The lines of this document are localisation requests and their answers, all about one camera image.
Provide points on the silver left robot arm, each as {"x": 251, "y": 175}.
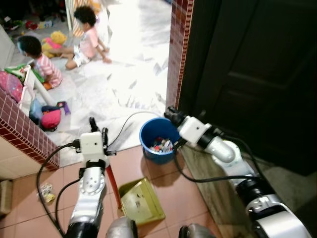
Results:
{"x": 91, "y": 186}

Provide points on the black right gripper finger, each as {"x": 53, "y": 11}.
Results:
{"x": 174, "y": 110}
{"x": 169, "y": 118}

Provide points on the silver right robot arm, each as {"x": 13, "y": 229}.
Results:
{"x": 223, "y": 148}

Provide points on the blue plastic bucket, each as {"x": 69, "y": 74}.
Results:
{"x": 151, "y": 134}

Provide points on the blue bag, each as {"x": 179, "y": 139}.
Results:
{"x": 35, "y": 110}

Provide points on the pink bag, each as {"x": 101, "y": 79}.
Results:
{"x": 50, "y": 120}

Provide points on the grey robot leg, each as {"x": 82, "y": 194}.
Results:
{"x": 121, "y": 228}
{"x": 195, "y": 231}

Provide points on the yellow plush toy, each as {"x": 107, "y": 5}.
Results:
{"x": 55, "y": 40}

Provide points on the dark wooden door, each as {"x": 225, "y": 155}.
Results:
{"x": 257, "y": 74}

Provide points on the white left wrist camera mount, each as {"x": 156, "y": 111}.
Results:
{"x": 91, "y": 146}

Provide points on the child in pink shirt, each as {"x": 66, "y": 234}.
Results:
{"x": 89, "y": 42}

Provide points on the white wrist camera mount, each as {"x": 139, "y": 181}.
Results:
{"x": 194, "y": 131}
{"x": 91, "y": 146}

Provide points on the crumpled wrapper litter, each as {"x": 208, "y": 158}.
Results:
{"x": 46, "y": 193}

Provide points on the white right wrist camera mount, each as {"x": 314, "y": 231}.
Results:
{"x": 194, "y": 131}

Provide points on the child in striped shirt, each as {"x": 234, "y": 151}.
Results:
{"x": 47, "y": 67}

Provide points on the pink patterned cushion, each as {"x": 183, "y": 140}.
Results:
{"x": 11, "y": 87}

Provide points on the small purple item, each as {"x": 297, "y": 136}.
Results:
{"x": 64, "y": 107}

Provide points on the grey robot left leg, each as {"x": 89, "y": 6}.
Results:
{"x": 121, "y": 228}

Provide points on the white plastic rack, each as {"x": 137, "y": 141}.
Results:
{"x": 29, "y": 87}

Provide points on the grey robot right leg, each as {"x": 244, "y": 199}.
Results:
{"x": 195, "y": 231}

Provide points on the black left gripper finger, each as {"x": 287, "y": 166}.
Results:
{"x": 104, "y": 137}
{"x": 92, "y": 124}

